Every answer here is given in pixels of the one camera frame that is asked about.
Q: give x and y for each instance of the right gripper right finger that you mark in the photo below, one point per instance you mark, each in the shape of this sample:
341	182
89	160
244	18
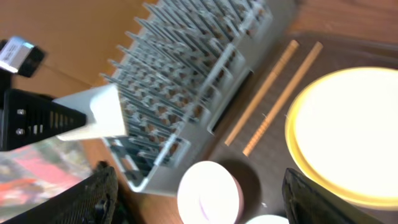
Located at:
307	202

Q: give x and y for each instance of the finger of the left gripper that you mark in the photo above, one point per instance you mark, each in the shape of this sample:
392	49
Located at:
28	118

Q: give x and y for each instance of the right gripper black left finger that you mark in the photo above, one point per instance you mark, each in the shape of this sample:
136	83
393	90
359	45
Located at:
93	200

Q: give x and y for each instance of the white plastic cup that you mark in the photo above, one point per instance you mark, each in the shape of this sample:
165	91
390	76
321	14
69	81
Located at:
103	111

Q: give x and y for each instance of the wooden chopstick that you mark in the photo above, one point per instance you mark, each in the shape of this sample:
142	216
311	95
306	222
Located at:
299	74
273	74

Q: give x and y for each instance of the light blue bowl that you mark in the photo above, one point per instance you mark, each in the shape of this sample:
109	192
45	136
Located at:
268	219

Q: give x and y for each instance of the yellow round plate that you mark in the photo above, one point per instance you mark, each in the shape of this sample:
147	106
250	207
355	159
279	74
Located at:
341	131

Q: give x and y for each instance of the dark brown serving tray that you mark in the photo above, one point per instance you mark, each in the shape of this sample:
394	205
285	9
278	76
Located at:
261	174

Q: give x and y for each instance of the pink white bowl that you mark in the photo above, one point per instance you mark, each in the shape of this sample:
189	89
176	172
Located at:
208	193

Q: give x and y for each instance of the grey plastic dish rack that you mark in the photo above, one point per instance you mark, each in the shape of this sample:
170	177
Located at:
178	77

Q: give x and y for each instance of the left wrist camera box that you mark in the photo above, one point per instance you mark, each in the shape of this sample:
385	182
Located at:
20	57

